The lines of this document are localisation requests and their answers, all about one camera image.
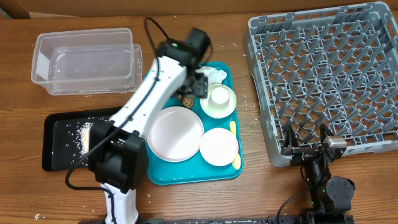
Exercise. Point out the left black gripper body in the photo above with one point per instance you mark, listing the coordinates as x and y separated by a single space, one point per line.
196 86

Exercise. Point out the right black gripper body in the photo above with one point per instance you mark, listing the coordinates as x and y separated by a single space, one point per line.
302 156

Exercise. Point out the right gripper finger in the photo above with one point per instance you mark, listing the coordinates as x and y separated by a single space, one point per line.
326 135
290 140

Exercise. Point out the brown mushroom piece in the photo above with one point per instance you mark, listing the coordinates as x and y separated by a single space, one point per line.
186 101

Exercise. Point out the large white plate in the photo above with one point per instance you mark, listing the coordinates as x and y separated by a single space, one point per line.
175 134

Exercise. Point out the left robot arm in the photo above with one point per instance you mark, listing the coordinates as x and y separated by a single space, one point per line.
118 153

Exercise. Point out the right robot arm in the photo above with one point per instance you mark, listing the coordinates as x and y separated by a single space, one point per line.
330 196

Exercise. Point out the grey dishwasher rack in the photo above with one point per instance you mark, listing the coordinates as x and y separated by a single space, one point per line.
335 66

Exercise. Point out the crumpled white napkin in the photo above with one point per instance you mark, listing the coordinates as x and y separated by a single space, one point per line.
213 75

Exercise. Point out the white cup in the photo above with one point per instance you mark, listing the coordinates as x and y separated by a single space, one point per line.
219 96

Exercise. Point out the pale green bowl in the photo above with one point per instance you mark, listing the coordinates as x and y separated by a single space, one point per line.
219 111

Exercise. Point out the teal serving tray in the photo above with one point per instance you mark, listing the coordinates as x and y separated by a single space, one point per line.
194 169

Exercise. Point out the yellow plastic spoon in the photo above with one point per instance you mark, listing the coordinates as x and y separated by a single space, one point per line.
237 161

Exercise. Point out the clear plastic bin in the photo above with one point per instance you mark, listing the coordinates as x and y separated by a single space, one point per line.
85 62

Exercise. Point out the spilled rice pile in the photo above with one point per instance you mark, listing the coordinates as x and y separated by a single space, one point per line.
83 139

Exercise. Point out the black tray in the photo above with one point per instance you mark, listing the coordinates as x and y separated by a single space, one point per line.
62 144

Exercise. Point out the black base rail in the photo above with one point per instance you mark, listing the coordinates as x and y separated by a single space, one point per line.
217 221

